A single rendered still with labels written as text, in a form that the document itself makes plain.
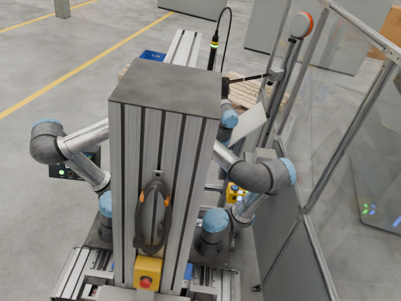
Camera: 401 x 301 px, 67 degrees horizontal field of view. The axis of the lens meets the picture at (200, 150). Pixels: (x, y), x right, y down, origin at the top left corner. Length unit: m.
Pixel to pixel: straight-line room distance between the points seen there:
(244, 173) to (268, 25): 6.32
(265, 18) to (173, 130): 6.68
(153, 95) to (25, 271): 2.32
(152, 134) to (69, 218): 2.44
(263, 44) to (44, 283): 6.29
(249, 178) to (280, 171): 0.13
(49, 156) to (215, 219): 0.76
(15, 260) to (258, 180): 2.25
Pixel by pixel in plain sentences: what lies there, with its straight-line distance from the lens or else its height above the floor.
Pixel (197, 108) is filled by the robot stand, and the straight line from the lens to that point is 0.69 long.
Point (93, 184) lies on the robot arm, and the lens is 1.55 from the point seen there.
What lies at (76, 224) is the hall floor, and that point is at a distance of 3.04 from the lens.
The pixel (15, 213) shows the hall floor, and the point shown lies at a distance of 3.25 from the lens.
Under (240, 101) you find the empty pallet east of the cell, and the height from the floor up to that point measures 0.15.
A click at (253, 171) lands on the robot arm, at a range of 1.14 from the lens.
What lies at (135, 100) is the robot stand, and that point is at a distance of 0.69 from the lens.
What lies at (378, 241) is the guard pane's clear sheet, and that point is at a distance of 1.49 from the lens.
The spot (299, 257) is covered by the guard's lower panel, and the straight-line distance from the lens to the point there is 2.10.
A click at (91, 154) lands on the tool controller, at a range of 1.77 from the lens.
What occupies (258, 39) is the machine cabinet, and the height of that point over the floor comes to 0.29.
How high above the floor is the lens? 2.38
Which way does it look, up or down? 38 degrees down
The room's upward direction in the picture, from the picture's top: 11 degrees clockwise
